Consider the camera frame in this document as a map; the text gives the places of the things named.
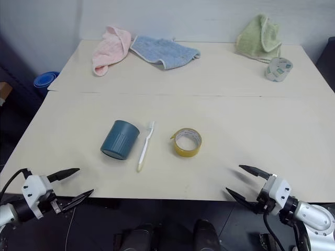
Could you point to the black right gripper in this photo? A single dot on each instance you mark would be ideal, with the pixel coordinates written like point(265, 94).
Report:
point(261, 204)

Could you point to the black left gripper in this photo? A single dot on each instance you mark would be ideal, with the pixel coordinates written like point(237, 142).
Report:
point(49, 204)

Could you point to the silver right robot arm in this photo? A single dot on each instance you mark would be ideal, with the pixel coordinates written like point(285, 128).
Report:
point(314, 217)

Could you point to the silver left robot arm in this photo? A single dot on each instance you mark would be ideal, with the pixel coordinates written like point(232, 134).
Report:
point(11, 211)

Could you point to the dark rounded shape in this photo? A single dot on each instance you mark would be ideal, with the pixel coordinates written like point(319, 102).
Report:
point(136, 238)
point(206, 235)

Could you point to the yellow tape roll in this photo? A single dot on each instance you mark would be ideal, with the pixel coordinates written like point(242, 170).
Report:
point(194, 149)

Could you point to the dark teal plastic cup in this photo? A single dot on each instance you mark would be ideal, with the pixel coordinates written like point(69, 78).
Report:
point(119, 139)

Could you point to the white toothbrush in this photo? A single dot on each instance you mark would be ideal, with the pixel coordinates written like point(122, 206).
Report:
point(145, 146)

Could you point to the brown wooden box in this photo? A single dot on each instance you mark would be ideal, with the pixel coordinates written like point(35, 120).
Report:
point(4, 91)

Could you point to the pink towel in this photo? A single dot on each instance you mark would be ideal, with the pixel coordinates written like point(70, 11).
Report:
point(111, 49)

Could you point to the green towel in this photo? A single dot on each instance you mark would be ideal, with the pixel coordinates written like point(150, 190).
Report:
point(255, 41)

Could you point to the blue towel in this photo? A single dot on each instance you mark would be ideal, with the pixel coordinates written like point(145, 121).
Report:
point(165, 52)

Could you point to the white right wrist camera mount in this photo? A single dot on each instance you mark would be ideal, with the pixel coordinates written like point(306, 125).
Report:
point(278, 192)

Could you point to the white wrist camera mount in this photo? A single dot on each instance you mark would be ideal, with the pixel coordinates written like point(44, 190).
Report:
point(35, 188)
point(278, 192)

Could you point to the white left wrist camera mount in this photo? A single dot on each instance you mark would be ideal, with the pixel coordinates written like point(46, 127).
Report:
point(35, 188)

